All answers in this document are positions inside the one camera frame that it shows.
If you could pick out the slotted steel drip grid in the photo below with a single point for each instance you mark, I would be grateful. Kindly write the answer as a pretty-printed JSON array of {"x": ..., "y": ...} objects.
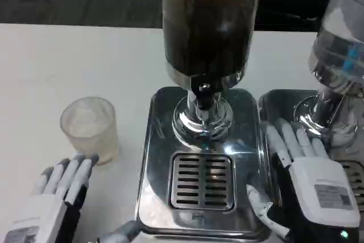
[
  {"x": 202, "y": 181},
  {"x": 355, "y": 174}
]

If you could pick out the drink dispenser with clear tank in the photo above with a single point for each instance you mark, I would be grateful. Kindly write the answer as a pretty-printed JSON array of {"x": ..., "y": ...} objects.
[{"x": 341, "y": 41}]

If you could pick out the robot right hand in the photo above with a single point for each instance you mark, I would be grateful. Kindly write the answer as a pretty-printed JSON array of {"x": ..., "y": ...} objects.
[{"x": 315, "y": 186}]

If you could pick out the steel drip tray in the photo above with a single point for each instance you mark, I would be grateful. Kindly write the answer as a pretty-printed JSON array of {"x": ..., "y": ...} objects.
[
  {"x": 274, "y": 106},
  {"x": 159, "y": 152}
]

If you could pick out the clear ribbed glass cup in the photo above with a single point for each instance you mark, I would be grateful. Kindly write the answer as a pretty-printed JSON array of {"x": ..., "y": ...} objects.
[{"x": 91, "y": 132}]

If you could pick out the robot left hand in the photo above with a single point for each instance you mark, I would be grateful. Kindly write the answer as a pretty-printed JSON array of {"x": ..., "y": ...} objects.
[{"x": 48, "y": 206}]

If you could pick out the drink dispenser with dark drink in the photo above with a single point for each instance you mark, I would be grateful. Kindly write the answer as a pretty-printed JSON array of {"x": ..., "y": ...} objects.
[{"x": 207, "y": 26}]

